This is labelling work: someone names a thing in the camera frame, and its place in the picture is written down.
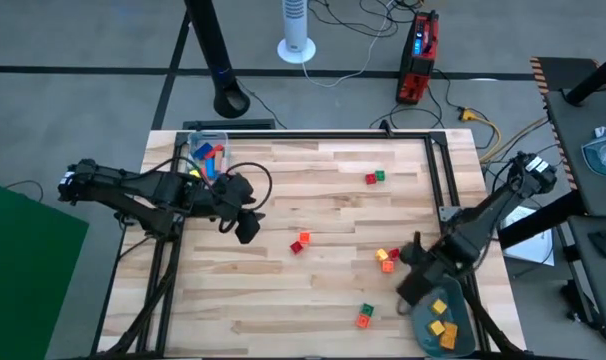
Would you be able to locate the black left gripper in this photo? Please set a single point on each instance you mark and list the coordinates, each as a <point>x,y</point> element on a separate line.
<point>233,192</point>

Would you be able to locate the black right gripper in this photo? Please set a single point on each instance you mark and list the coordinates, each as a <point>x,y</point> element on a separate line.
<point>430,260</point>

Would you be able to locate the yellow toy brick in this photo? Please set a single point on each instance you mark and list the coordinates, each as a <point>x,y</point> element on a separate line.
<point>436,327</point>
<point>381,254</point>
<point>438,306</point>

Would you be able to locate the orange toy brick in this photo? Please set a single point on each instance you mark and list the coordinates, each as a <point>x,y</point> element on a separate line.
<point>447,341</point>
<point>304,237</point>
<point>451,329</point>
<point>362,321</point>
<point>388,266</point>

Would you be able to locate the red toy brick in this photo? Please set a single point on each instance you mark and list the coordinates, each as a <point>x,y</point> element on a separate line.
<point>370,178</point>
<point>394,253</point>
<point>296,247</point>

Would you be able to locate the green toy brick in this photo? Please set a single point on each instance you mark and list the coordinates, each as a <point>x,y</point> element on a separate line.
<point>380,175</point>
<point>367,309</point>

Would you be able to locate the pink long wooden block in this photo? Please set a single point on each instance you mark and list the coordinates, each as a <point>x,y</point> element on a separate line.
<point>224,160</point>

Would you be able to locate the large yellow wooden block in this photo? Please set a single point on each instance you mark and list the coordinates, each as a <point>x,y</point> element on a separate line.
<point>195,173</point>

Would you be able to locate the red wooden block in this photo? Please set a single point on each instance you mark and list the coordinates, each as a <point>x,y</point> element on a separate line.
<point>216,149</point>

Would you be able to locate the long blue wooden block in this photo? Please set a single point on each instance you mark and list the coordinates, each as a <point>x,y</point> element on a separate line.
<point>203,150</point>

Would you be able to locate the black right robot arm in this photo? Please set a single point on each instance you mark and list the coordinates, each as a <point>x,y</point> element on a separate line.
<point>488,210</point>

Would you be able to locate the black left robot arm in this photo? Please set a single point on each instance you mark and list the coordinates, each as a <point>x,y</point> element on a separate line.
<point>133,187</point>

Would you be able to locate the blue-grey plastic bowl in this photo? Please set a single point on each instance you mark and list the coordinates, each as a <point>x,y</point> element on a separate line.
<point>459,305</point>

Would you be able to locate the clear plastic bin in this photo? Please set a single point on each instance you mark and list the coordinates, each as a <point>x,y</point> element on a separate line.
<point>198,139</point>

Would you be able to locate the white paper sheet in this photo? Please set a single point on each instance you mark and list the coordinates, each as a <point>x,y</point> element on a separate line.
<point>530,240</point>

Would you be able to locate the black support beam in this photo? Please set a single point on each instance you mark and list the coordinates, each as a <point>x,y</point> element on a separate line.
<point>538,222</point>

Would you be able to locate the black cylindrical pole stand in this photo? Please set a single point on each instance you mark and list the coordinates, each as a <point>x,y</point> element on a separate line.
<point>218,55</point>

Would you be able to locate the black side table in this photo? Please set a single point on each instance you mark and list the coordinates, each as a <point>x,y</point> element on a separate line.
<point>593,280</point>

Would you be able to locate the white tower fan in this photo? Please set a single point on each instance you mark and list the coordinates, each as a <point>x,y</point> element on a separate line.
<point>295,30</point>

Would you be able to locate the black hazard-striped cart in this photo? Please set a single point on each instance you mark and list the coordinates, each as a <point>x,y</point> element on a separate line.
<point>573,150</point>

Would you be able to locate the green floor mat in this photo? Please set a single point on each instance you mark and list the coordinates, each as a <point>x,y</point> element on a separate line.
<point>23,275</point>

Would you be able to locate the clear plastic bag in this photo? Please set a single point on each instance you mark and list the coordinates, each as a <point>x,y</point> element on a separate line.
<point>605,155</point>

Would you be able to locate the red black power station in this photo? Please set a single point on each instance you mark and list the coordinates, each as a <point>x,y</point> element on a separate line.
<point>418,55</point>

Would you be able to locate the black round pole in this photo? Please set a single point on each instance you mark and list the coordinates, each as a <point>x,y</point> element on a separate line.
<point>595,75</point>

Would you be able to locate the silver metal bracket plate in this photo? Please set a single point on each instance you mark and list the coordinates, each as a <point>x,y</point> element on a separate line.
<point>448,214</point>

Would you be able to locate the black aluminium table frame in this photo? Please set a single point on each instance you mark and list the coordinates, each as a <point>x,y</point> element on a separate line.
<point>308,135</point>

